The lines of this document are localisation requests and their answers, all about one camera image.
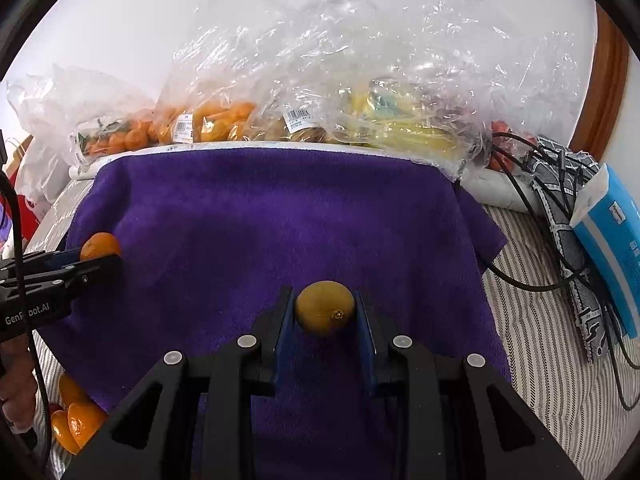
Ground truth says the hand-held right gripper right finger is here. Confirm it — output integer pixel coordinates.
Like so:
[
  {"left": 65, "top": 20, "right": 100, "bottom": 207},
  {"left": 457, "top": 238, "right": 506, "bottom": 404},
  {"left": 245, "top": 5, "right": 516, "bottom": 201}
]
[{"left": 353, "top": 287, "right": 586, "bottom": 480}]

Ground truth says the grey patterned cloth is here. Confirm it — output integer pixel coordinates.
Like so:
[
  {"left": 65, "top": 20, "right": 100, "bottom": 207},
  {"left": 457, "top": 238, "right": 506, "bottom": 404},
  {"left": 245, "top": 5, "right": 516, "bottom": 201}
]
[{"left": 530, "top": 135, "right": 626, "bottom": 364}]

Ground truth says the striped bed sheet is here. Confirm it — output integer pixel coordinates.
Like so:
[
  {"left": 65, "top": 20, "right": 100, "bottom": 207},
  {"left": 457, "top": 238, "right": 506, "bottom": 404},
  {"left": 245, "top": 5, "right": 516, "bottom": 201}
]
[{"left": 25, "top": 175, "right": 626, "bottom": 480}]

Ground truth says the brown wooden door frame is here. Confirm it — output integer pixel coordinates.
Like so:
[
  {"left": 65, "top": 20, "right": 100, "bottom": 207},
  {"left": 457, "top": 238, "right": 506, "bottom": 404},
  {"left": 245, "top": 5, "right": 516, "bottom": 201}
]
[{"left": 570, "top": 2, "right": 632, "bottom": 155}]

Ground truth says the white plastic bag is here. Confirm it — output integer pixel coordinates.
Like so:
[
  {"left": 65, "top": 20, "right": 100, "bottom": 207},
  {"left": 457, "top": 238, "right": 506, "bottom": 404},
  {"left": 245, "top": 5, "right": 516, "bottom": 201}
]
[{"left": 17, "top": 135, "right": 77, "bottom": 221}]

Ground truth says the red fruit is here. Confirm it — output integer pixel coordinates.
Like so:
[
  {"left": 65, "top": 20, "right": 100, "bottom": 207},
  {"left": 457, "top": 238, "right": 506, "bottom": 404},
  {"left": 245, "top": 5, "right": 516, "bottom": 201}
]
[{"left": 486, "top": 120, "right": 521, "bottom": 172}]

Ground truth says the clear bag of brown fruit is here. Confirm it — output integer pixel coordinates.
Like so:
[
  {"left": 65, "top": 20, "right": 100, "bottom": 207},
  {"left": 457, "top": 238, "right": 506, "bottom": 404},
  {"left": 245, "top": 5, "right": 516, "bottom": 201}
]
[{"left": 250, "top": 0, "right": 353, "bottom": 145}]

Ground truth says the blue tissue box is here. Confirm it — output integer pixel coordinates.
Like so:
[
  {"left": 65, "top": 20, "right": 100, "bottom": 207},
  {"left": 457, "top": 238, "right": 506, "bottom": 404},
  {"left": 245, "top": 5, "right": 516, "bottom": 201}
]
[{"left": 570, "top": 162, "right": 640, "bottom": 341}]

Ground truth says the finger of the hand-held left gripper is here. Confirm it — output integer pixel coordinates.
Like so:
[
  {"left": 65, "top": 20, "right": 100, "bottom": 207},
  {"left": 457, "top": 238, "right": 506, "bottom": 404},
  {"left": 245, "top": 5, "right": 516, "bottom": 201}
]
[
  {"left": 0, "top": 254, "right": 123, "bottom": 307},
  {"left": 14, "top": 251, "right": 84, "bottom": 275}
]

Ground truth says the purple towel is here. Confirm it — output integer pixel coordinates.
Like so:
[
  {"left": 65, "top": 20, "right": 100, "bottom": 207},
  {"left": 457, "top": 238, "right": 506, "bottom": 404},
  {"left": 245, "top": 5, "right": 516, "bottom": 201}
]
[{"left": 42, "top": 144, "right": 513, "bottom": 480}]

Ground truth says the red paper bag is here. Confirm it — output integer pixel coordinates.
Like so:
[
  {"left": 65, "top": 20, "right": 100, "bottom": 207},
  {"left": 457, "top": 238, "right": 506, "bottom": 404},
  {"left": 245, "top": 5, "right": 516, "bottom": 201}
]
[{"left": 0, "top": 180, "right": 42, "bottom": 257}]

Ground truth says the dull yellow citrus fruit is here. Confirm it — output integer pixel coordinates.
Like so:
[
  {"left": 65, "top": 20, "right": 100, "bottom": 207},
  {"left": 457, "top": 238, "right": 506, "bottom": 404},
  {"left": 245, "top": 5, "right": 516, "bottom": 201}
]
[{"left": 295, "top": 280, "right": 356, "bottom": 337}]

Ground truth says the clear bag of small tangerines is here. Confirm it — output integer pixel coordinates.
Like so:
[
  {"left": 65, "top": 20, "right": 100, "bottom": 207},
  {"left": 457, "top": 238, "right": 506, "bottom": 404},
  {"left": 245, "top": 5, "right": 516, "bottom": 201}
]
[{"left": 7, "top": 62, "right": 162, "bottom": 167}]

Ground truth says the clear bag of oranges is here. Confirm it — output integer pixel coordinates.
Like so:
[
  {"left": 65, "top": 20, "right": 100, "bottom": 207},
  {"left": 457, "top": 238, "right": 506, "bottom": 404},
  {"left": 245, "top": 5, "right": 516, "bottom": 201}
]
[{"left": 152, "top": 0, "right": 263, "bottom": 147}]

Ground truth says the black cable bundle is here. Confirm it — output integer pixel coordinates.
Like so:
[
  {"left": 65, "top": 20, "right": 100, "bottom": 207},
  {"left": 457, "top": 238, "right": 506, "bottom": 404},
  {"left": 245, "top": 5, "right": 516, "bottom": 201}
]
[{"left": 480, "top": 131, "right": 640, "bottom": 413}]

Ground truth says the orange mandarin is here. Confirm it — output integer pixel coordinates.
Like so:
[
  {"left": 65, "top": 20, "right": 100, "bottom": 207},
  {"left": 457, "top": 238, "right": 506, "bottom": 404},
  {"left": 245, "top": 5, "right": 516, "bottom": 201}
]
[
  {"left": 58, "top": 371, "right": 93, "bottom": 408},
  {"left": 51, "top": 410, "right": 76, "bottom": 456},
  {"left": 67, "top": 402, "right": 109, "bottom": 450},
  {"left": 80, "top": 232, "right": 122, "bottom": 262}
]

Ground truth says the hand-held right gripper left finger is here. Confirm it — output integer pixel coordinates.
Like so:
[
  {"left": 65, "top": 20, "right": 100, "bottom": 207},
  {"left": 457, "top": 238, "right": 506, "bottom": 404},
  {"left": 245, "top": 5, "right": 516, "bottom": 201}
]
[{"left": 62, "top": 286, "right": 297, "bottom": 480}]

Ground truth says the person's left hand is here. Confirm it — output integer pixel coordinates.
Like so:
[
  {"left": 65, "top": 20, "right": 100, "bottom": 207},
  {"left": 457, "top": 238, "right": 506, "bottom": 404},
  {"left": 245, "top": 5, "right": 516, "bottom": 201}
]
[{"left": 0, "top": 336, "right": 39, "bottom": 434}]

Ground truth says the clear bag of yellow fruit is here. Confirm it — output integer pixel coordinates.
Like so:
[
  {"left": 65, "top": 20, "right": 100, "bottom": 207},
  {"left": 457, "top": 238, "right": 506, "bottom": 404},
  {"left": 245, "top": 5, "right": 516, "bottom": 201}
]
[{"left": 320, "top": 0, "right": 583, "bottom": 182}]

